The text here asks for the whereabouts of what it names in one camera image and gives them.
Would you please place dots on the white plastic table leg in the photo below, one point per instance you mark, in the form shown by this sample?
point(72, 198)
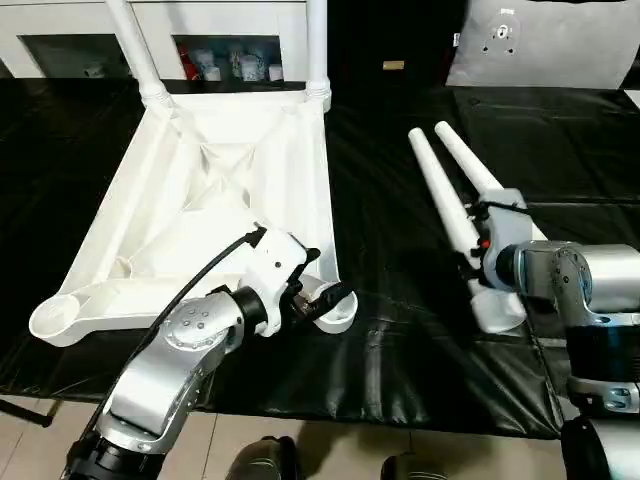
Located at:
point(470, 165)
point(445, 195)
point(317, 50)
point(135, 50)

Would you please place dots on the white plastic table top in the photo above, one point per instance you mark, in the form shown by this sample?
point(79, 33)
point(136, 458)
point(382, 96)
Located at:
point(200, 190)

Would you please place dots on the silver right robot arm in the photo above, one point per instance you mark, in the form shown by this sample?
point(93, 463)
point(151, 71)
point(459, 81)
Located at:
point(590, 300)

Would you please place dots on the black work mat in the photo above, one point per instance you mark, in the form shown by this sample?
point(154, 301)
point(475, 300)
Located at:
point(400, 370)

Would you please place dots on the dark right robot foot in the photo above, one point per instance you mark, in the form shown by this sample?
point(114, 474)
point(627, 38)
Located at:
point(412, 468)

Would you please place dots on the small yellow label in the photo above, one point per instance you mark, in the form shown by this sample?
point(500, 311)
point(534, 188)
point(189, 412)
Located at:
point(394, 65)

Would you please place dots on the white flat board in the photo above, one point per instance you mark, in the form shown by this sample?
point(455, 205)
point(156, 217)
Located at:
point(633, 97)

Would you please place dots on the grey cushion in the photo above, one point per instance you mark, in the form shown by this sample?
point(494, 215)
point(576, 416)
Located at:
point(550, 45)

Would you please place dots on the white cabinet with glass doors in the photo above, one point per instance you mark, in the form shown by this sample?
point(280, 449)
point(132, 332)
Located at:
point(150, 35)

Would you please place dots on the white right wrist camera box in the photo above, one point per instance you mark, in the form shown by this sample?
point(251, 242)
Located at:
point(505, 220)

